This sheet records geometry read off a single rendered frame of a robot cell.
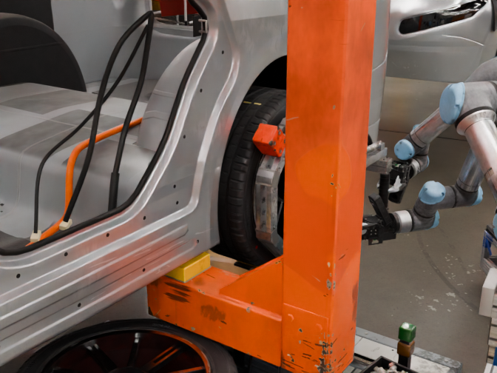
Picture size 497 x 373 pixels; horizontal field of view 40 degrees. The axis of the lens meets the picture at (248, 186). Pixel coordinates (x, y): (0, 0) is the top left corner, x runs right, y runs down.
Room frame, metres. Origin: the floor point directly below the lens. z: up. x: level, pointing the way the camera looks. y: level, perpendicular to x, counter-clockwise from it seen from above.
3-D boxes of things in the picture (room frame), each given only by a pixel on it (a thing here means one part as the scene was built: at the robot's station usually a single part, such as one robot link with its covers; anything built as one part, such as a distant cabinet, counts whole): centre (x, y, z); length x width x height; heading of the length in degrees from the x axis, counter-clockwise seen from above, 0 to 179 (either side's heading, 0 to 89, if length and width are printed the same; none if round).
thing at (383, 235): (2.09, -0.44, 0.78); 0.12 x 0.08 x 0.09; 108
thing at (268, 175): (2.31, -0.20, 0.85); 0.54 x 0.07 x 0.54; 145
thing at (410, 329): (1.67, -0.45, 0.64); 0.04 x 0.04 x 0.04; 55
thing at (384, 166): (2.33, -0.47, 0.93); 0.09 x 0.05 x 0.05; 55
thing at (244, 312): (1.88, 0.07, 0.69); 0.52 x 0.17 x 0.35; 55
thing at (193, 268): (1.98, 0.22, 0.71); 0.14 x 0.14 x 0.05; 55
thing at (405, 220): (2.11, -0.51, 0.79); 0.08 x 0.05 x 0.08; 18
